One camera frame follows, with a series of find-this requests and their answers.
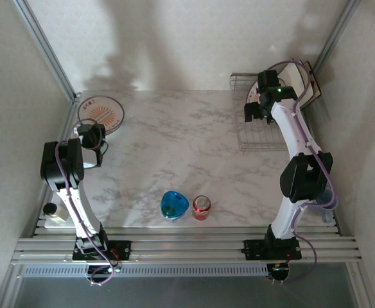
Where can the blue plastic measuring cup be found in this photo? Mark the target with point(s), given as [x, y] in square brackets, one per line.
[327, 215]

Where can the arm base electronics with LED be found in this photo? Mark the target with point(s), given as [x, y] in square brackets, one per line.
[108, 271]
[279, 271]

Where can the clear bottle black cap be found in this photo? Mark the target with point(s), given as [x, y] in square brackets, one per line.
[56, 213]

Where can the blue triangular plastic container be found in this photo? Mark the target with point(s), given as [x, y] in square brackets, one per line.
[174, 205]

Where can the square floral plate dark rim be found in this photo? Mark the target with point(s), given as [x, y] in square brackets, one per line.
[291, 75]
[316, 86]
[307, 93]

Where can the aluminium frame post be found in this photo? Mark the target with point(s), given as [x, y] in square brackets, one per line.
[46, 48]
[338, 32]

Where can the aluminium table side rail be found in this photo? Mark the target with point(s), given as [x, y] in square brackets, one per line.
[341, 223]
[72, 112]

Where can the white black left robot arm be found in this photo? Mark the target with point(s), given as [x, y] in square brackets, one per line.
[78, 211]

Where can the round plate orange sun print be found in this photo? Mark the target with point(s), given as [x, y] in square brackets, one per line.
[101, 110]

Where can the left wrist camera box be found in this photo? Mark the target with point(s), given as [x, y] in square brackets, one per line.
[75, 131]

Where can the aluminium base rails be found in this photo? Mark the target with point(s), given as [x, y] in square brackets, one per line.
[187, 247]

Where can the red soda can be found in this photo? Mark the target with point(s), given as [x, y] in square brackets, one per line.
[201, 208]

